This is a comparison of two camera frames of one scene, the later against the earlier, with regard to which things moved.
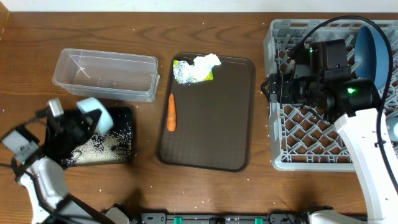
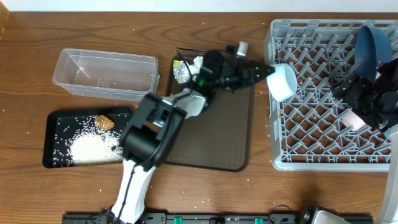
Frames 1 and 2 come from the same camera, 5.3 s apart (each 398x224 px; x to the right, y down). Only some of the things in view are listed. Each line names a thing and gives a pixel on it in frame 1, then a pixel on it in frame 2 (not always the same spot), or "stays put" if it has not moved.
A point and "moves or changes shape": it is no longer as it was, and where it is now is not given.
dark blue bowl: (371, 55) stays put
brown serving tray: (214, 117) stays put
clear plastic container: (105, 74) stays put
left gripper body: (79, 125) → (239, 73)
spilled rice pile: (111, 147) stays put
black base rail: (290, 218) stays put
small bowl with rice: (105, 122) moves or changes shape
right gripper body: (278, 90) → (356, 86)
